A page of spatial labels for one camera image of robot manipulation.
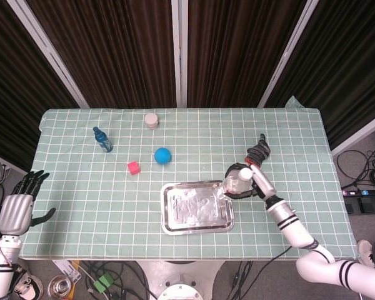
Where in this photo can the blue spray bottle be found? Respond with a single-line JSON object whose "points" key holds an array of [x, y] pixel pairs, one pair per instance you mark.
{"points": [[103, 142]]}

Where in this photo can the beige sneaker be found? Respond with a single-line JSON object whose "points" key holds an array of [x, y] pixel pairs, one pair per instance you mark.
{"points": [[365, 253]]}

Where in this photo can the white cream jar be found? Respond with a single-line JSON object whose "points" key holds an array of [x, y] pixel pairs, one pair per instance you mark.
{"points": [[151, 120]]}

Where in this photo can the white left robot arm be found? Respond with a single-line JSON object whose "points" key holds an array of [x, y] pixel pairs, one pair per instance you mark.
{"points": [[1, 268]]}

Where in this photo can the green plastic block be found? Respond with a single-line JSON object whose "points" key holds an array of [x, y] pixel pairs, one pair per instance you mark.
{"points": [[103, 282]]}

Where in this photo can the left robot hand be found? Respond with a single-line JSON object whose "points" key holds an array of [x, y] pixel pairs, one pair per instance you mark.
{"points": [[15, 209]]}

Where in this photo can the blue ball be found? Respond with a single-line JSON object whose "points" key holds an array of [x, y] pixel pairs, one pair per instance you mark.
{"points": [[162, 156]]}

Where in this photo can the white and black sneaker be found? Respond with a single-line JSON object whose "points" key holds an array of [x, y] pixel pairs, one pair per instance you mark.
{"points": [[26, 282]]}

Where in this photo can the pink cube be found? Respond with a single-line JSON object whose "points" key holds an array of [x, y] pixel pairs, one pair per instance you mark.
{"points": [[134, 168]]}

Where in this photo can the transparent water bottle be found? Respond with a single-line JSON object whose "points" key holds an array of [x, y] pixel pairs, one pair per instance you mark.
{"points": [[236, 185]]}

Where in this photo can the stainless steel tray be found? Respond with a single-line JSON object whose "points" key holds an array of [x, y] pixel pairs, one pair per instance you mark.
{"points": [[193, 215]]}

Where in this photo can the small metal bowl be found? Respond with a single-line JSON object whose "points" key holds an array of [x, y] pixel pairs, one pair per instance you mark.
{"points": [[60, 286]]}

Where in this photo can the printed paper sheet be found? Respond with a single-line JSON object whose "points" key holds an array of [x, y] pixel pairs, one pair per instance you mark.
{"points": [[68, 270]]}

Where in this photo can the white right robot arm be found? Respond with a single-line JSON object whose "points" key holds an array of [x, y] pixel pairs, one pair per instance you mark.
{"points": [[295, 229]]}

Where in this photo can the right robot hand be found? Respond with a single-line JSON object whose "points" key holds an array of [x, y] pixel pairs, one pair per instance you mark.
{"points": [[264, 182]]}

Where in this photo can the white partition frame post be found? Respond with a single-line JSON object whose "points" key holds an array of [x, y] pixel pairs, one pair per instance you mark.
{"points": [[359, 132], [50, 56], [179, 53], [6, 162], [287, 53]]}

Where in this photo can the green checked tablecloth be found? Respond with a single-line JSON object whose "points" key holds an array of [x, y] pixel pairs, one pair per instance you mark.
{"points": [[81, 203]]}

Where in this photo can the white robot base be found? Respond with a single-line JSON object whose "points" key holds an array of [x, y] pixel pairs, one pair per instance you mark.
{"points": [[181, 281]]}

